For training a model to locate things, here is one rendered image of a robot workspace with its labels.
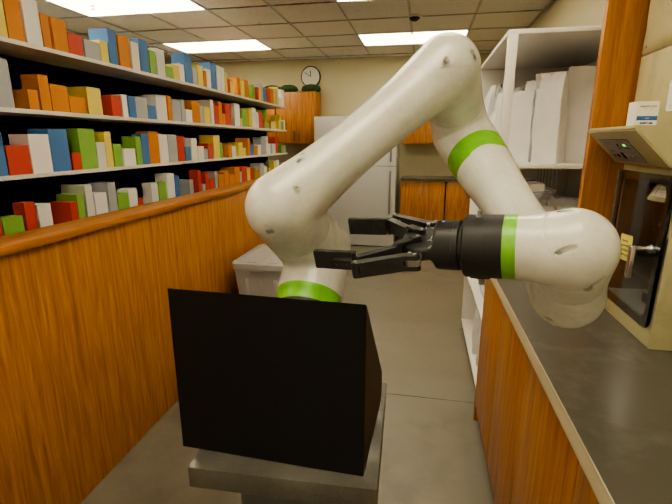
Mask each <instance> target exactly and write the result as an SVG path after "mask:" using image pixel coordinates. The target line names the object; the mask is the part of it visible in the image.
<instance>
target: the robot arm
mask: <svg viewBox="0 0 672 504"><path fill-rule="evenodd" d="M428 121H430V125H431V132H432V139H433V143H434V146H435V148H436V149H437V151H438V153H439V154H440V156H441V157H442V159H443V161H444V162H445V164H446V165H447V167H448V168H449V170H450V171H451V172H452V174H453V175H454V177H455V178H456V179H457V181H458V182H459V184H460V185H461V186H462V188H463V189H464V190H465V191H466V193H467V194H468V195H469V197H470V198H471V199H472V200H473V202H474V203H475V204H476V205H477V207H478V208H479V209H480V210H478V212H477V214H468V215H467V216H466V217H465V218H464V221H463V220H439V221H437V220H425V219H420V218H416V217H411V216H407V215H402V214H398V213H395V214H393V215H392V217H387V218H386V219H385V218H349V219H348V224H349V231H350V234H363V235H386V234H387V235H388V234H389V235H391V234H393V235H395V236H397V237H399V238H401V240H398V241H395V242H394V243H393V245H391V246H387V247H383V248H379V249H375V250H371V251H367V252H364V253H360V254H356V251H351V250H350V248H351V241H350V237H349V235H348V234H347V232H346V231H345V230H344V229H343V228H342V227H341V226H340V225H339V224H338V223H337V222H336V221H335V220H334V219H333V218H332V217H331V216H330V215H329V214H328V212H327V211H328V209H329V208H330V207H331V206H332V205H333V204H334V203H335V202H336V201H337V200H338V199H339V198H340V197H341V196H342V195H343V194H344V193H345V192H346V191H347V190H348V189H349V188H350V187H351V186H352V185H353V184H354V183H355V182H356V181H357V180H358V179H359V178H360V177H361V176H362V175H363V174H364V173H366V172H367V171H368V170H369V169H370V168H371V167H372V166H373V165H374V164H375V163H377V162H378V161H379V160H380V159H381V158H382V157H384V156H385V155H386V154H387V153H388V152H389V151H391V150H392V149H393V148H394V147H395V146H397V145H398V144H399V143H400V142H402V141H403V140H404V139H405V138H407V137H408V136H409V135H411V134H412V133H413V132H415V131H416V130H417V129H419V128H420V127H421V126H423V125H424V124H425V123H427V122H428ZM245 215H246V218H247V221H248V223H249V225H250V227H251V228H252V229H253V231H254V232H255V233H256V234H257V235H258V236H259V237H260V238H261V239H262V240H263V242H264V243H265V244H266V245H267V246H268V247H269V248H270V249H271V250H272V251H273V253H274V254H275V255H276V256H277V257H278V258H279V259H280V260H281V261H282V263H283V268H282V272H281V276H280V280H279V284H278V288H277V297H279V298H291V299H304V300H316V301H328V302H340V303H341V302H342V296H343V290H344V284H345V278H346V273H347V270H352V275H353V278H355V279H357V278H364V277H371V276H377V275H384V274H391V273H397V272H404V271H420V270H421V263H420V262H421V261H426V260H431V261H432V262H433V263H434V266H435V267H436V268H437V269H443V270H459V271H460V270H462V273H463V275H464V276H465V277H470V278H475V279H478V284H479V285H484V284H485V279H490V278H494V279H510V280H521V281H522V283H523V285H524V287H525V290H526V292H527V294H528V297H529V299H530V301H531V304H532V306H533V308H534V310H535V311H536V313H537V314H538V315H539V316H540V317H541V318H542V319H543V320H545V321H546V322H548V323H550V324H552V325H554V326H557V327H561V328H568V329H572V328H579V327H583V326H586V325H588V324H590V323H592V322H593V321H595V320H596V319H597V318H598V317H599V316H600V315H601V313H602V312H603V310H604V308H605V306H606V303H607V292H608V284H609V282H610V279H611V277H612V275H613V273H614V271H615V269H616V267H617V266H618V263H619V261H620V257H621V241H620V237H619V235H618V232H617V230H616V229H615V227H614V226H613V225H612V224H611V223H610V221H608V220H607V219H606V218H605V217H603V216H602V215H600V214H598V213H596V212H594V211H591V210H588V209H583V208H566V209H561V210H556V211H551V212H546V211H545V210H544V209H543V207H542V206H541V204H540V203H539V201H538V200H537V198H536V197H535V195H534V194H533V192H532V190H531V189H530V187H529V185H528V184H527V182H526V180H525V178H524V177H523V175H522V173H521V171H520V169H519V167H518V165H517V163H516V162H515V160H514V158H513V156H512V154H511V153H510V151H509V149H508V147H507V146H506V144H505V142H504V141H503V139H502V138H501V136H500V134H499V133H498V131H497V130H496V128H495V127H494V125H493V124H492V122H491V121H490V120H489V118H488V115H487V112H486V108H485V104H484V100H483V91H482V78H481V58H480V54H479V51H478V49H477V47H476V45H475V44H474V43H473V42H472V41H471V40H470V39H469V38H468V37H466V36H465V35H463V34H460V33H456V32H444V33H440V34H437V35H435V36H433V37H431V38H430V39H428V40H427V41H426V42H425V43H424V44H423V45H422V46H421V47H420V48H419V50H418V51H417V52H416V53H415V54H414V55H413V56H412V57H411V58H410V60H409V61H408V62H407V63H406V64H405V65H404V66H403V67H402V68H401V69H400V70H399V71H398V72H397V73H396V74H395V75H394V76H393V77H392V78H391V79H390V80H389V81H388V82H387V83H386V84H385V85H384V86H383V87H381V88H380V89H379V90H378V91H377V92H376V93H375V94H374V95H373V96H372V97H371V98H369V99H368V100H367V101H366V102H365V103H364V104H363V105H361V106H360V107H359V108H358V109H357V110H356V111H354V112H353V113H352V114H351V115H349V116H348V117H347V118H346V119H345V120H343V121H342V122H341V123H340V124H338V125H337V126H336V127H334V128H333V129H332V130H330V131H329V132H328V133H327V134H325V135H324V136H323V137H321V138H320V139H318V140H317V141H316V142H314V143H313V144H311V145H310V146H309V147H307V148H306V149H304V150H303V151H301V152H300V153H298V154H297V155H295V156H294V157H292V158H291V159H289V160H287V161H286V162H284V163H283V164H281V165H280V166H278V167H276V168H275V169H273V170H271V171H270V172H268V173H266V174H265V175H263V176H262V177H260V178H259V179H257V180H256V181H255V182H254V183H253V185H252V186H251V187H250V189H249V191H248V193H247V196H246V199H245ZM400 220H401V221H400Z"/></svg>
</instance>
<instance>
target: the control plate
mask: <svg viewBox="0 0 672 504"><path fill-rule="evenodd" d="M599 141H600V142H601V143H602V144H603V145H604V146H605V148H606V149H607V150H608V151H609V152H610V153H611V154H612V155H613V156H614V157H615V158H616V160H618V161H628V162H638V163H648V162H647V161H646V160H645V159H644V158H643V157H642V156H641V155H640V153H639V152H638V151H637V150H636V149H635V148H634V147H633V146H632V145H631V144H630V143H629V141H628V140H627V139H599ZM616 144H618V145H619V147H618V146H617V145H616ZM623 144H624V145H625V146H626V147H624V146H623ZM620 152H623V154H624V155H625V156H626V155H627V154H628V155H629V156H628V157H627V158H628V159H625V158H624V157H623V156H622V155H621V153H620ZM617 153H618V154H620V155H621V157H618V156H617ZM614 154H615V155H616V156H615V155H614ZM630 154H631V155H633V157H630V156H631V155H630ZM635 155H637V157H634V156H635ZM648 164H649V163H648Z"/></svg>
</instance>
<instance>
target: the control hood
mask: <svg viewBox="0 0 672 504"><path fill-rule="evenodd" d="M588 131H589V134H590V135H591V136H592V137H593V138H594V139H595V140H596V141H597V142H598V143H599V145H600V146H601V147H602V148H603V149H604V150H605V151H606V152H607V153H608V154H609V155H610V157H611V158H612V159H613V160H614V161H615V162H619V163H628V164H637V165H646V166H655V167H664V168H672V125H632V126H619V127H605V128H592V129H589V130H588ZM599 139H627V140H628V141H629V143H630V144H631V145H632V146H633V147H634V148H635V149H636V150H637V151H638V152H639V153H640V155H641V156H642V157H643V158H644V159H645V160H646V161H647V162H648V163H649V164H648V163H638V162H628V161H618V160H616V158H615V157H614V156H613V155H612V154H611V153H610V152H609V151H608V150H607V149H606V148H605V146H604V145H603V144H602V143H601V142H600V141H599Z"/></svg>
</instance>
